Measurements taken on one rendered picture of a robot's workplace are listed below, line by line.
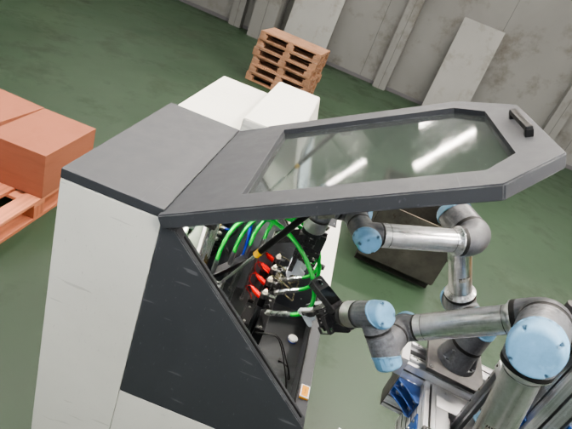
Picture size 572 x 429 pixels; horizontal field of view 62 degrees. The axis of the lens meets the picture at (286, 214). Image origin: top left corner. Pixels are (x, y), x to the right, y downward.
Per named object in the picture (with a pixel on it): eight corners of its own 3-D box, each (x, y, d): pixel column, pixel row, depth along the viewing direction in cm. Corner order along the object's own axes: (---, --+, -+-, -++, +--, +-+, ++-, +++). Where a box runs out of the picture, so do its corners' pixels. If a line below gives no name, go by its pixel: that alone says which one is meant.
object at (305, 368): (288, 447, 156) (305, 417, 148) (276, 442, 156) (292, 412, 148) (313, 325, 210) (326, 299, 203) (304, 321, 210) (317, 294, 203)
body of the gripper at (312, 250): (312, 270, 156) (326, 241, 150) (288, 260, 156) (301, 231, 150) (316, 258, 162) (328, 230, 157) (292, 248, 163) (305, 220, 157)
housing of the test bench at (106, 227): (88, 516, 190) (164, 209, 119) (22, 489, 190) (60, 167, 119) (204, 304, 313) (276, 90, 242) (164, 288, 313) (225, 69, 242)
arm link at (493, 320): (570, 281, 115) (391, 305, 145) (565, 298, 106) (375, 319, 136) (585, 326, 115) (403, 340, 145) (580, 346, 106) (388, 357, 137)
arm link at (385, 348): (413, 354, 132) (400, 317, 132) (397, 374, 123) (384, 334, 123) (387, 356, 137) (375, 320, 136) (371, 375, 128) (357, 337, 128)
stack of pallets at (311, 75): (314, 96, 843) (331, 51, 804) (303, 104, 778) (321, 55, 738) (260, 71, 856) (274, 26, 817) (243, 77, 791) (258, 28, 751)
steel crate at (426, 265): (425, 244, 496) (455, 194, 465) (431, 297, 415) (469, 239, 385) (357, 217, 497) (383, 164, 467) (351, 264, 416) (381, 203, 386)
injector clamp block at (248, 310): (252, 358, 177) (265, 330, 170) (227, 349, 177) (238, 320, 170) (271, 303, 207) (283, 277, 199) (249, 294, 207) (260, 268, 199)
